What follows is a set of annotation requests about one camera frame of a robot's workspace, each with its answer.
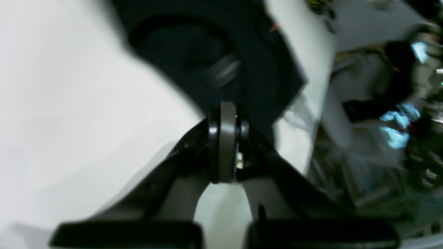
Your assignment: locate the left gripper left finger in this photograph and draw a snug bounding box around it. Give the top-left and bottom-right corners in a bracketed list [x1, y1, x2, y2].
[93, 101, 237, 222]

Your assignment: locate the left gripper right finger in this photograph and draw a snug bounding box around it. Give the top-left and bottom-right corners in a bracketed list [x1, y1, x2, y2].
[237, 118, 346, 222]

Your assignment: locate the black T-shirt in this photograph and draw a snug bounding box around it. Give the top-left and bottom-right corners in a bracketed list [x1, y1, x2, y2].
[110, 0, 305, 141]

